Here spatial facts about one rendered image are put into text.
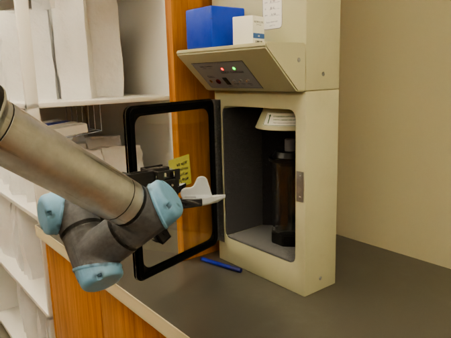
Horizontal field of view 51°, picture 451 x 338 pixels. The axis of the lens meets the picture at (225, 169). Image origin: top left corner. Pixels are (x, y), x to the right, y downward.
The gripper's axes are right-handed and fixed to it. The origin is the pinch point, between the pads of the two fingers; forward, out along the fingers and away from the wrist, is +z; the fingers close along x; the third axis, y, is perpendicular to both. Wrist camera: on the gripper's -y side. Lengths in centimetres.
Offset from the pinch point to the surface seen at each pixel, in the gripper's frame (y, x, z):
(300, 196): -1.6, -12.6, 16.9
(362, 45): 33, 3, 60
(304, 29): 34.4, -13.4, 16.9
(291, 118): 15.2, -5.4, 21.6
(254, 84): 23.3, -2.4, 12.6
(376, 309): -25.4, -27.9, 24.6
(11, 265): -69, 169, -4
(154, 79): 24, 121, 59
